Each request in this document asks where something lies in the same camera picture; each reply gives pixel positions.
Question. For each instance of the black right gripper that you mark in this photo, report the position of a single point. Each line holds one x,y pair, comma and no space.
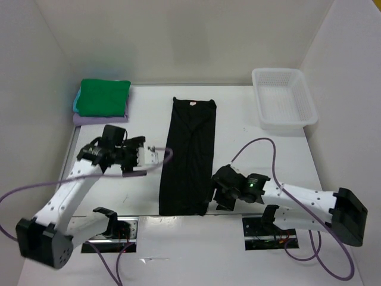
224,203

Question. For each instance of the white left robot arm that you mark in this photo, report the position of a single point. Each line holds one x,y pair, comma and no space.
49,237

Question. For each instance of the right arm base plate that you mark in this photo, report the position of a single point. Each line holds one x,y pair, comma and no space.
266,237

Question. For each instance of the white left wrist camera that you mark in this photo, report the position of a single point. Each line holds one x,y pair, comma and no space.
147,156

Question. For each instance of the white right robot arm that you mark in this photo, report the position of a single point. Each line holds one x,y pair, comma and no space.
292,207

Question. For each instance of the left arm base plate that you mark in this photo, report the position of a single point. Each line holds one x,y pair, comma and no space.
126,236

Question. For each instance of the purple t shirt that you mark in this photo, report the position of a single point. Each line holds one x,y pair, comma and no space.
83,121

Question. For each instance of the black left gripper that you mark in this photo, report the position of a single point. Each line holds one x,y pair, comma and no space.
128,169

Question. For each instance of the green t shirt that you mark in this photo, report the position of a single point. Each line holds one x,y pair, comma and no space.
103,98

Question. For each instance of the white plastic laundry basket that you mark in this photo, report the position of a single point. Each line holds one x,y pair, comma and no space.
283,99

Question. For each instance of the cyan t shirt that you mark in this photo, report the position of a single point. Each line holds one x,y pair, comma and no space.
75,109

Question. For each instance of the black t shirt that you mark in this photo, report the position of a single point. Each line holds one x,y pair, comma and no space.
186,185

